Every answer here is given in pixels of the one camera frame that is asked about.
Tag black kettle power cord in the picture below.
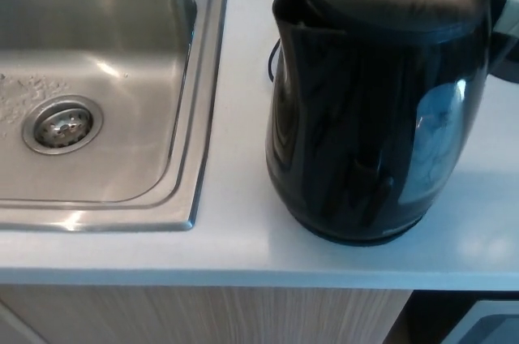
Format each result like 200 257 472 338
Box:
266 37 283 84

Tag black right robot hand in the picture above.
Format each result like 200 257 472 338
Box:
488 0 519 81

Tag metal sink drain strainer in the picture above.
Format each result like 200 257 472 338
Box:
22 95 104 155

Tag black electric kettle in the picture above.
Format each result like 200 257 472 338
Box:
265 0 519 240

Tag black kettle base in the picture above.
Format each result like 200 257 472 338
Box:
298 216 422 246

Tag silver under-counter appliance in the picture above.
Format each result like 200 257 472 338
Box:
440 299 519 344

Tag stainless steel sink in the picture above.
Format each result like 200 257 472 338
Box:
0 0 230 234

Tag wood cabinet door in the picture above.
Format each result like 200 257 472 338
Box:
0 285 413 344
0 299 44 344

